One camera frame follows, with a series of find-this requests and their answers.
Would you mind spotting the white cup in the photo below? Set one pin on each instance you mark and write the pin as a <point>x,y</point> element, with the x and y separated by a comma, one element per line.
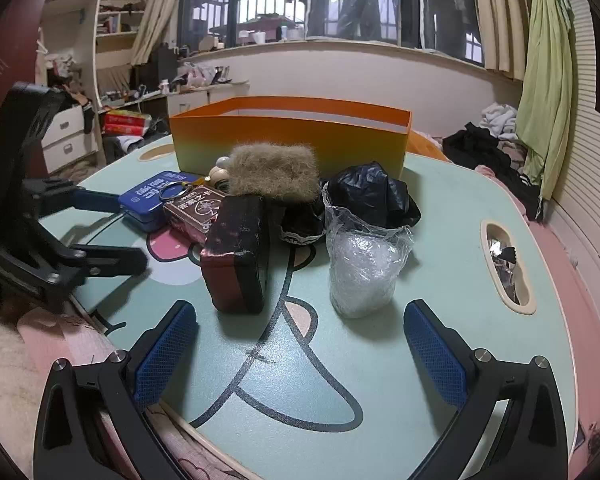
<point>259,38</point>

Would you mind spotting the white fluffy blanket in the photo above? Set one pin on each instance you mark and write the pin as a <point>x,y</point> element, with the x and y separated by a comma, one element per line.
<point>5,375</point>

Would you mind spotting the black cloth with white trim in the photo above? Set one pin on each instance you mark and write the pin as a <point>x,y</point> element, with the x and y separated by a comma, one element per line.
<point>300,225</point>

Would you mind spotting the white drawer cabinet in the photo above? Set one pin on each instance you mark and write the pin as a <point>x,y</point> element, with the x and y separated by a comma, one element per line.
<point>65,145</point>

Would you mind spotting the white bookshelf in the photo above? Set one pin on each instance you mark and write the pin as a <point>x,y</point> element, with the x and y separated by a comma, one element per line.
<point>120,35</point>

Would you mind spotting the furry brown pouch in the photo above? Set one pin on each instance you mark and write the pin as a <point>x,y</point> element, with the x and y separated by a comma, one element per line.
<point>272,172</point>

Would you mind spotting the white desk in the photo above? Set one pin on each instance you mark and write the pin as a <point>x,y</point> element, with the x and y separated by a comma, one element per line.
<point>195,100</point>

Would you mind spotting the black plastic bag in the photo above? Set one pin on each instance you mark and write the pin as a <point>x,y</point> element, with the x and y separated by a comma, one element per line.
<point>370,195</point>

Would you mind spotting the orange box lid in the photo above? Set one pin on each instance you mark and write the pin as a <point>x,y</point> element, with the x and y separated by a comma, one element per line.
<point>427,147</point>

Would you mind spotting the orange cardboard box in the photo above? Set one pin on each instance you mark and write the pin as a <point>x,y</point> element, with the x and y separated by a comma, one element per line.
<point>290,140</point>

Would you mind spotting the dark red tin box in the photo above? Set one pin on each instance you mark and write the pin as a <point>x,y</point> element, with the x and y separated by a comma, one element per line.
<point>235,260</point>

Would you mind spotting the crumpled foil wrappers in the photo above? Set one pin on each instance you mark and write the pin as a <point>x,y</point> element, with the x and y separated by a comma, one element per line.
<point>500,255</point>

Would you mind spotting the pile of white clothes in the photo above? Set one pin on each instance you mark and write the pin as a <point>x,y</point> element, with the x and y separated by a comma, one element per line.
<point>500,117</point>

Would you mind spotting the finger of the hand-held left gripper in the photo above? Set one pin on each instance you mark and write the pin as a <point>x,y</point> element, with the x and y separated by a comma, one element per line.
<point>97,200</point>
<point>115,262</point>

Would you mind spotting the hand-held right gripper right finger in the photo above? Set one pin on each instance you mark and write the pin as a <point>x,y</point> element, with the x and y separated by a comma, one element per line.
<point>435,355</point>

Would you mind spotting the stack of red packets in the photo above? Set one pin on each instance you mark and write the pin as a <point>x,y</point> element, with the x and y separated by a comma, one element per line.
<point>127,122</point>

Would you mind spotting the clear plastic bag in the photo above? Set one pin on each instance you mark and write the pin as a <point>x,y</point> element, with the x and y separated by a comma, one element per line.
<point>362,270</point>

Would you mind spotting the mint cartoon printed desktop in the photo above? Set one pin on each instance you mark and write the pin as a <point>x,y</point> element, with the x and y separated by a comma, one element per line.
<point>380,360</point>

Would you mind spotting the white louvered closet door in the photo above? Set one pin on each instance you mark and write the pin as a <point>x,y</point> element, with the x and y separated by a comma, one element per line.
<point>590,170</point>

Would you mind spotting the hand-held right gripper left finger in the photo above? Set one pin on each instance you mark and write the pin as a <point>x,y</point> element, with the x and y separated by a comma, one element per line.
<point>165,355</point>

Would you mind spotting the blue tin box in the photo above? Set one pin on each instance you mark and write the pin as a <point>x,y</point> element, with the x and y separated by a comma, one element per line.
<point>142,200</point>

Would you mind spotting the pile of black clothes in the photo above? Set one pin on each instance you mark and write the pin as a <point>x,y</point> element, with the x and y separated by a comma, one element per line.
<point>472,147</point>

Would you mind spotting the dark red door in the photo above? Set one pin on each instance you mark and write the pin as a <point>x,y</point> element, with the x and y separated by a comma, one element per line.
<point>5,45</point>

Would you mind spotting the green hanging garment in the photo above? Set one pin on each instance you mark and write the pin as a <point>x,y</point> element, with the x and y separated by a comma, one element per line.
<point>545,85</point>

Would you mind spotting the cream curtain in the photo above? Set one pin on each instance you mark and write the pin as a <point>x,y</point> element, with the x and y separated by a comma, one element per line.
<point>495,15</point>
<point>155,15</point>

